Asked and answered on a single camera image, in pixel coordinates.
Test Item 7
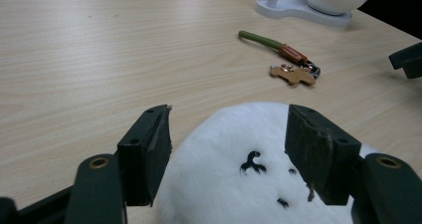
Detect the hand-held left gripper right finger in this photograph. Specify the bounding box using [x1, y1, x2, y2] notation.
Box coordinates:
[284, 104, 363, 207]

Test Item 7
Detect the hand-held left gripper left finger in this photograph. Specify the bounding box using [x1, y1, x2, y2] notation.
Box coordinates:
[116, 104, 173, 208]

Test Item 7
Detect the white fluffy plush hat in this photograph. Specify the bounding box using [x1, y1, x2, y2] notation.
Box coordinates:
[154, 101, 380, 224]

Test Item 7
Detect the white display stand with dome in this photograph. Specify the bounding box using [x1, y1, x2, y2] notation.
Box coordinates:
[254, 0, 376, 29]

